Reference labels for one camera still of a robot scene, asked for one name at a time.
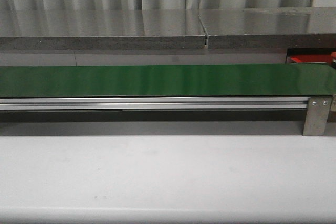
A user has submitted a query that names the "red mushroom push button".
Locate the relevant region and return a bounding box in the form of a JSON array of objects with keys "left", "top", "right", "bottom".
[{"left": 331, "top": 52, "right": 336, "bottom": 68}]

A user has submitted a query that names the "green conveyor belt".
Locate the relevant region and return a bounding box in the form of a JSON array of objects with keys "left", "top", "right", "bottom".
[{"left": 1, "top": 64, "right": 335, "bottom": 98}]

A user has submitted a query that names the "red plastic tray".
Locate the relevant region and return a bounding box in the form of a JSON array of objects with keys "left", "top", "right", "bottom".
[{"left": 287, "top": 54, "right": 333, "bottom": 65}]

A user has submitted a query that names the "grey stone counter slab right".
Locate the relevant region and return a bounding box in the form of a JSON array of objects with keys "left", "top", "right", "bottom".
[{"left": 199, "top": 7, "right": 335, "bottom": 49}]

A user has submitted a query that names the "grey stone counter slab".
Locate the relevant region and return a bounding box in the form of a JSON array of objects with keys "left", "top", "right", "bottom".
[
  {"left": 1, "top": 10, "right": 206, "bottom": 51},
  {"left": 199, "top": 7, "right": 335, "bottom": 49}
]

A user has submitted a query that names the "grey stone counter slab left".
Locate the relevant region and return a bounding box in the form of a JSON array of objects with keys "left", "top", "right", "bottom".
[{"left": 1, "top": 10, "right": 206, "bottom": 51}]

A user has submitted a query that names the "steel conveyor support bracket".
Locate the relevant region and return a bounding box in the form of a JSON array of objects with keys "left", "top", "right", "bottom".
[{"left": 302, "top": 97, "right": 332, "bottom": 136}]

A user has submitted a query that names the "aluminium conveyor side rail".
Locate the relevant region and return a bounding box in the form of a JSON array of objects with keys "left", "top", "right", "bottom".
[{"left": 1, "top": 97, "right": 309, "bottom": 110}]

